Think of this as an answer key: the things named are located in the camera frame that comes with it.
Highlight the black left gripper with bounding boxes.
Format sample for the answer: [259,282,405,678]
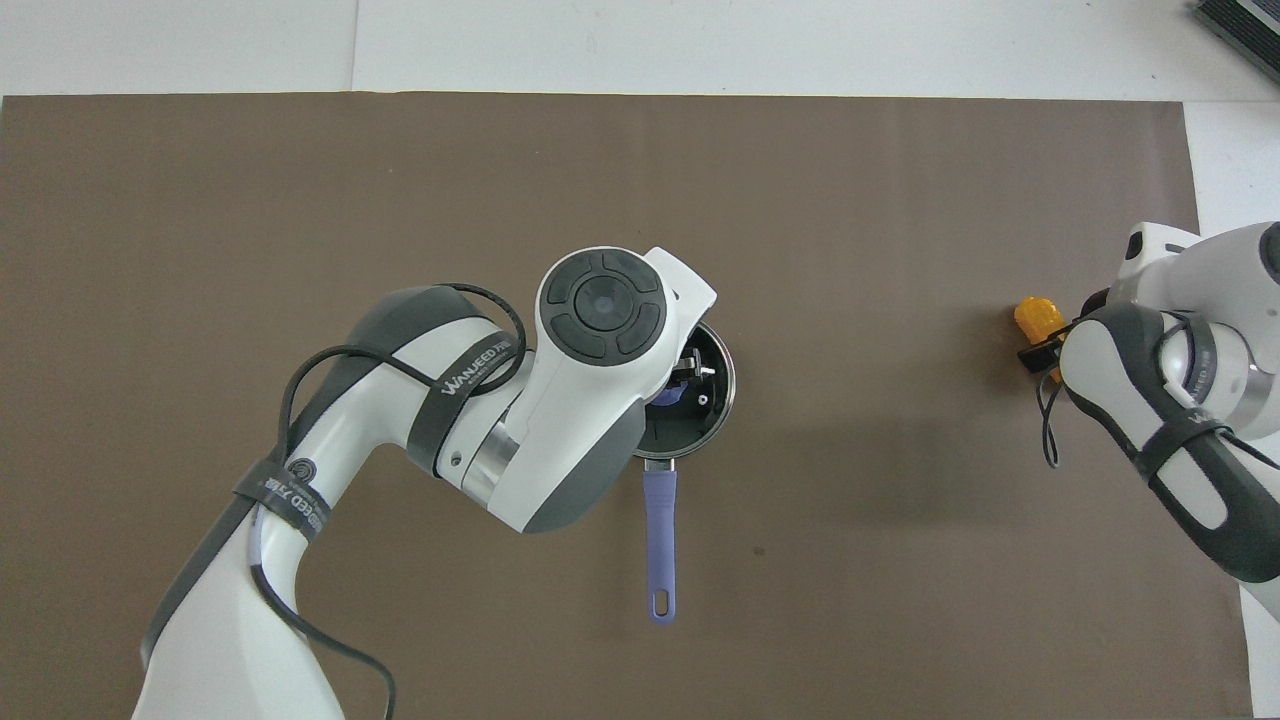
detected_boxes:
[672,345,718,387]

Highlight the blue pot with handle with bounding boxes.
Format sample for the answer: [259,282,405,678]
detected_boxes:
[630,320,738,626]

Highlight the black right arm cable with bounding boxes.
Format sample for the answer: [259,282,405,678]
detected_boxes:
[1036,370,1280,471]

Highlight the brown table mat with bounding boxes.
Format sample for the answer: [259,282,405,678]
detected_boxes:
[0,92,1257,720]

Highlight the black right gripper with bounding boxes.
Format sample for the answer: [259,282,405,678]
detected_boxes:
[1018,288,1113,370]

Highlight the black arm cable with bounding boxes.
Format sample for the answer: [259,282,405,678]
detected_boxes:
[1036,370,1280,471]
[250,283,529,720]

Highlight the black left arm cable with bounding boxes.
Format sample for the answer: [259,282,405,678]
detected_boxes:
[250,283,529,720]

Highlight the dark ribbed device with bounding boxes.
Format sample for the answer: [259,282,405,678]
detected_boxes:
[1195,0,1280,58]

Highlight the yellow corn cob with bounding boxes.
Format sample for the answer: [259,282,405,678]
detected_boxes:
[1014,296,1067,384]

